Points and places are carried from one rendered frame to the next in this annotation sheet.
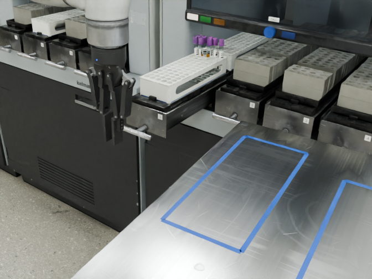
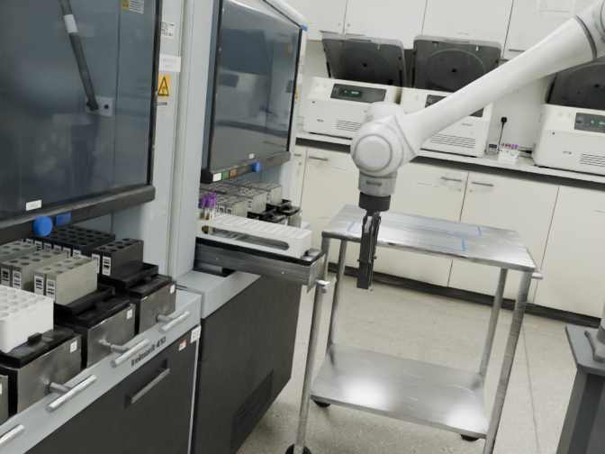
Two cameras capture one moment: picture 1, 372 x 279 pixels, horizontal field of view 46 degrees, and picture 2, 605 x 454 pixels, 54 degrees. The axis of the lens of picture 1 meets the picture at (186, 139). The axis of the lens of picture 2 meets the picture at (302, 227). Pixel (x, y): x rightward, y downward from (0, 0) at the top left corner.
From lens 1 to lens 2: 208 cm
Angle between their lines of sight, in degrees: 98
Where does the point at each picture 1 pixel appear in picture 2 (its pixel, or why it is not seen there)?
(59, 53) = (108, 334)
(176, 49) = (190, 226)
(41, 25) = (37, 315)
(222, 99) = not seen: hidden behind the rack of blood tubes
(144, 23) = (165, 211)
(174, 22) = (191, 193)
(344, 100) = (272, 201)
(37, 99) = not seen: outside the picture
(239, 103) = not seen: hidden behind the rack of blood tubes
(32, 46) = (47, 372)
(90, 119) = (143, 413)
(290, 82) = (255, 205)
